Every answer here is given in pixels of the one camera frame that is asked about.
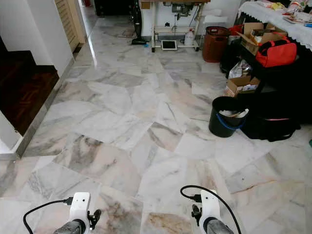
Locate large black fabric bag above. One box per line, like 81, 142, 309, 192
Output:
241, 93, 302, 142

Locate small cardboard box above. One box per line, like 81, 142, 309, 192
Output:
224, 76, 261, 98

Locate dark wooden stairs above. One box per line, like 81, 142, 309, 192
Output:
0, 39, 60, 136

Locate silver foil bag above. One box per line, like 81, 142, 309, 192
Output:
228, 59, 253, 78

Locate small black bag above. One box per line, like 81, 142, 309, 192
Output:
219, 43, 242, 74

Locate black low shelf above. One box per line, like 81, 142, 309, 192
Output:
239, 41, 312, 98

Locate white bathroom scale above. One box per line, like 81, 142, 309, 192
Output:
161, 40, 177, 51

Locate white plastic jug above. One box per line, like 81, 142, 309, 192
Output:
184, 28, 195, 47

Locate large open cardboard box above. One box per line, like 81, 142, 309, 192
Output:
236, 22, 288, 55

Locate white-framed sewing table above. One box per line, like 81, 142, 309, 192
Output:
140, 0, 210, 52

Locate grey door mat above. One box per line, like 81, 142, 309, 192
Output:
118, 29, 135, 39

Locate black upright vacuum cleaner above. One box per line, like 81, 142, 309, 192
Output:
131, 4, 148, 45

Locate white paper sheet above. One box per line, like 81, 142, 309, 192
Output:
204, 15, 229, 24

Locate wooden louvre door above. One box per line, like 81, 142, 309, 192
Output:
55, 0, 86, 52

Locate white lace tablecloth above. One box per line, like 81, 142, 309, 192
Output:
239, 1, 312, 52

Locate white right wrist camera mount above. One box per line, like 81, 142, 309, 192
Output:
200, 190, 221, 221

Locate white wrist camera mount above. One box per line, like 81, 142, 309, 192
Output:
69, 192, 91, 223
200, 190, 221, 221

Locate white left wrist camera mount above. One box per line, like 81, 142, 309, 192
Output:
69, 192, 91, 223

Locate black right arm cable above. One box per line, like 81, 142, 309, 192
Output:
180, 185, 243, 234

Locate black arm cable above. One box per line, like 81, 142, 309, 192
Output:
23, 197, 74, 234
180, 185, 243, 234

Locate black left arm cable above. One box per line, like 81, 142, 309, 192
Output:
23, 197, 74, 234

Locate black bucket with blue handle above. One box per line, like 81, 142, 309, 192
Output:
208, 96, 249, 138

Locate red bag with black straps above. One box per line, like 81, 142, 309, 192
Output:
255, 38, 298, 68

